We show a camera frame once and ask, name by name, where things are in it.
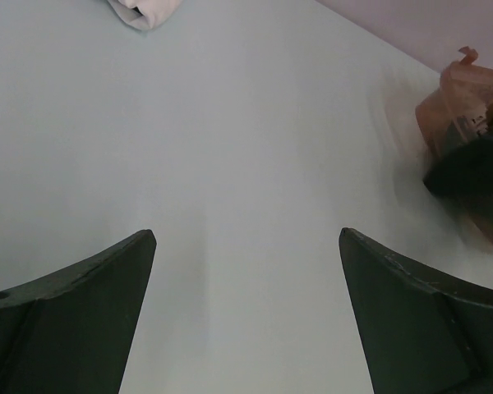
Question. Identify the white graphic tank top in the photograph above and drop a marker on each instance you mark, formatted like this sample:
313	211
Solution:
144	15

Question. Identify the pink plastic laundry basket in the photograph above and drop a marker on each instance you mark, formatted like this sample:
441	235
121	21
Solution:
460	109

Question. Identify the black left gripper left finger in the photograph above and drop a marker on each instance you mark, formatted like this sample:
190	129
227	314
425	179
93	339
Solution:
71	331

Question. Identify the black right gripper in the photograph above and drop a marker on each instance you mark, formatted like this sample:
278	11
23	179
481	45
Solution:
465	175

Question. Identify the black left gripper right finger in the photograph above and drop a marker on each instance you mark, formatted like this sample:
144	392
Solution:
422	330

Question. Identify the light blue table mat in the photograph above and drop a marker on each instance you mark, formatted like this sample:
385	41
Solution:
245	135

